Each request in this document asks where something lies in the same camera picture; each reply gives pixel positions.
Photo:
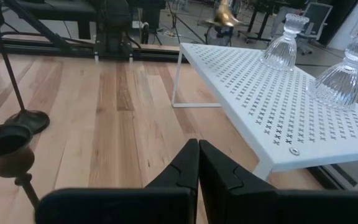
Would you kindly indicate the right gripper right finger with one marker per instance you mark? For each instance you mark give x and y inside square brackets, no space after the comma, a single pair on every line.
[259,208]

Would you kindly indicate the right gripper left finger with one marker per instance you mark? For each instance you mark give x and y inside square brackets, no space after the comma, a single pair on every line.
[120,208]

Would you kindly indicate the black candlestick holder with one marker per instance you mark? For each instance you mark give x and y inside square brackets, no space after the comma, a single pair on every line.
[30,119]
[5,161]

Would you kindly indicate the clear glass candle holder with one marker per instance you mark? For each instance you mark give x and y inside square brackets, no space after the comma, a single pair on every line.
[281,53]
[337,84]

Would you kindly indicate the gold candlestick holder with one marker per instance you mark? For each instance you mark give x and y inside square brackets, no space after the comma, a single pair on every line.
[225,18]

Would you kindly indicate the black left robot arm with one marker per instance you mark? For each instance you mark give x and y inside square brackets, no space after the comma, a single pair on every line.
[113,31]

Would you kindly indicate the white perforated metal shelf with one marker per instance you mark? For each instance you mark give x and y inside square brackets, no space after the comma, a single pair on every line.
[259,93]

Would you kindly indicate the grey office chair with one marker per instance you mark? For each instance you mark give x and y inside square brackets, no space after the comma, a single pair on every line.
[315,18]

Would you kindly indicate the black aluminium table frame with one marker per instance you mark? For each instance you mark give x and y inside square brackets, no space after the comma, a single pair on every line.
[26,46]

